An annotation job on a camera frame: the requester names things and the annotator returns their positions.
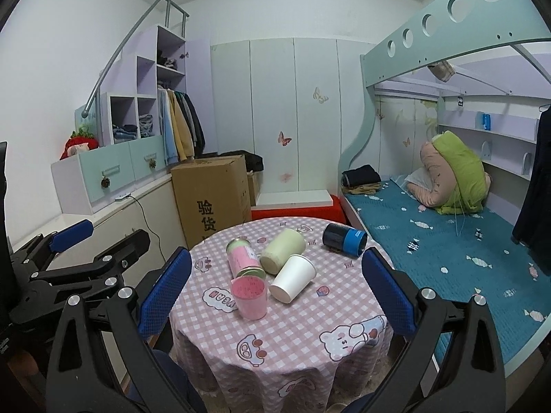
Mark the dark blue cup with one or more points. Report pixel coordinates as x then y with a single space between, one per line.
342 238

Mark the folded patterned clothes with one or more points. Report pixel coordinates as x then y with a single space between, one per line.
147 125

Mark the folded grey clothes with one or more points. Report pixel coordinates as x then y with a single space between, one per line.
167 61

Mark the light blue hanging shirt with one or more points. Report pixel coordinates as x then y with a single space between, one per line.
165 133

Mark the lilac stair shelf cabinet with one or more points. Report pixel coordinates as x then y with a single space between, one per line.
116 172

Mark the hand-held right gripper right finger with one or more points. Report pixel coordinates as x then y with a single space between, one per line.
387 292

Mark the small white device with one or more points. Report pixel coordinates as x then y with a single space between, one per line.
122 196

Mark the grey metal handrail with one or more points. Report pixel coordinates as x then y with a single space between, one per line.
129 38

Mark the pink lidded tumbler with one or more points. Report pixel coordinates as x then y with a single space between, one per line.
242 258

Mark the pink plastic cup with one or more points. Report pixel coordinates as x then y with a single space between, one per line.
249 299

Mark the white board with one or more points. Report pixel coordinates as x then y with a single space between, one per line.
297 198

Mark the low white cabinet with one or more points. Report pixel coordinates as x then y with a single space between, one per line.
142 211

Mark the pink quilt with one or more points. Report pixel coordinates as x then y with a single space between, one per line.
430 172

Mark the white bed shelf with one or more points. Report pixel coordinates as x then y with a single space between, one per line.
508 137

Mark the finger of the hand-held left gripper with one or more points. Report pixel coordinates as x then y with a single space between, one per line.
71 230
129 243

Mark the white wardrobe with butterfly stickers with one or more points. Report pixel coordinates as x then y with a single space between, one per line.
267 107

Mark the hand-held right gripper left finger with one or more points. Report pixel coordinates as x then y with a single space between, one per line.
165 292

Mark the white paper cup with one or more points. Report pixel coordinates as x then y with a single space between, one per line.
295 277

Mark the large cardboard box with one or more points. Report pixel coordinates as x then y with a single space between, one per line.
211 198

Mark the folded blue clothes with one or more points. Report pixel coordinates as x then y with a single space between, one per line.
125 132

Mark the green quilt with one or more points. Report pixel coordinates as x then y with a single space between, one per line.
462 172

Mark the red stool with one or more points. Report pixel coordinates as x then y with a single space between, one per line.
297 214

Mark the black bag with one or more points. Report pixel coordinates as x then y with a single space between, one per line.
245 161

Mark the dark hanging garment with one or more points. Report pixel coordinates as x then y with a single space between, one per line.
533 189

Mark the strawberry plush toy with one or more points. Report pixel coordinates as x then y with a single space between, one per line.
79 144

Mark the pale green cup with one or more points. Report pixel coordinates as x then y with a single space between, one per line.
284 247

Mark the stack of folded dark clothes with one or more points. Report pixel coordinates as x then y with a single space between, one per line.
360 178

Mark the grey bag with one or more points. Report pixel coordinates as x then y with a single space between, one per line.
442 72

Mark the dark hanging jacket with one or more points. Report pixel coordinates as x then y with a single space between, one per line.
196 122

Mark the teal printed bed sheet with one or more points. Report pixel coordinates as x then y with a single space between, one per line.
456 258

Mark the white pillow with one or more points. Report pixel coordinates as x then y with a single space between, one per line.
415 179

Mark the yellow hanging sweater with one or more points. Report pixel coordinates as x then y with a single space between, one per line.
181 131

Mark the mint bunk bed frame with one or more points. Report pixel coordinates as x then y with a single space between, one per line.
387 51

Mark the round table with pink checkered cloth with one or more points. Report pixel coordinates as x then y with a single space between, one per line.
301 335

